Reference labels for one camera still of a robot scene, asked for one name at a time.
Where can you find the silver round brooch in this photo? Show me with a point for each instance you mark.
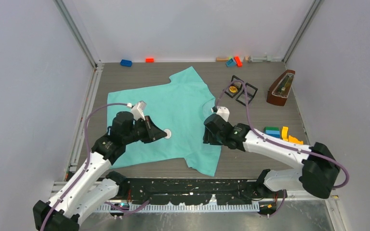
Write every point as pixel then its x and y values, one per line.
pixel 168 133

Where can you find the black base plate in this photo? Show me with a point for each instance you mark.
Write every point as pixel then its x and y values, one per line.
pixel 194 191

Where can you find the small orange toy brick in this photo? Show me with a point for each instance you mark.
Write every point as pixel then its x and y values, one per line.
pixel 149 60

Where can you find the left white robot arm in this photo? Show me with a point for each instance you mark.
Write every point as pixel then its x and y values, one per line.
pixel 71 205

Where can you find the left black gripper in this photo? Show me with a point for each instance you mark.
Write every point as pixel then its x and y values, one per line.
pixel 153 133

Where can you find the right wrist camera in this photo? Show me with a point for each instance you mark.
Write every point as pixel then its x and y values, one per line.
pixel 222 111

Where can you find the yellow arch toy block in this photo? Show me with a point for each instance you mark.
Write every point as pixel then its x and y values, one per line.
pixel 284 133

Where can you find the black brooch display case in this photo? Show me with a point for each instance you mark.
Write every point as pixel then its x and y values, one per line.
pixel 247 94

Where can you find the orange-red toy brick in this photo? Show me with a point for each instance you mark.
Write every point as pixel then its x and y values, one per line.
pixel 238 61

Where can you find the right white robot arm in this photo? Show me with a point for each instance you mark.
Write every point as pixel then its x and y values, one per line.
pixel 313 168

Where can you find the black case with gold brooch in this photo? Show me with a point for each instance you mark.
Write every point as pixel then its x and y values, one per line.
pixel 235 88

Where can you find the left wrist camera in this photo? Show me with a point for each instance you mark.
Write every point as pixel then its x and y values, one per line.
pixel 138 110

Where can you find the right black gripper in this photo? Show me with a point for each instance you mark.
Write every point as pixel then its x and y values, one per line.
pixel 208 138

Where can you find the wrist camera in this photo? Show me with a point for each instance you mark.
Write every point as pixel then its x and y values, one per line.
pixel 138 110
pixel 222 111

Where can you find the wooden toy block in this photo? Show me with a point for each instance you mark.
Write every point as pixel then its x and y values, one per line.
pixel 222 59

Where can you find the teal t-shirt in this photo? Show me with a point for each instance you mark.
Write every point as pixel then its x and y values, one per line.
pixel 181 106

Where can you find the teal toy block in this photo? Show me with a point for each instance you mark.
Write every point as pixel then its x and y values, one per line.
pixel 231 62

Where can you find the blue toy brick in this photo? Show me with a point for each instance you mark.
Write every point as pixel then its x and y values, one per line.
pixel 126 63

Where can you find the stacked green blue grey bricks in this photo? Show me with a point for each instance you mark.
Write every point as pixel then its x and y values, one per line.
pixel 273 131

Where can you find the colourful stacked toy blocks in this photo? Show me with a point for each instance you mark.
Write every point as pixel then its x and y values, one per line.
pixel 294 140

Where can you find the brown wooden metronome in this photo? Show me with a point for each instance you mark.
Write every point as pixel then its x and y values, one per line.
pixel 279 91

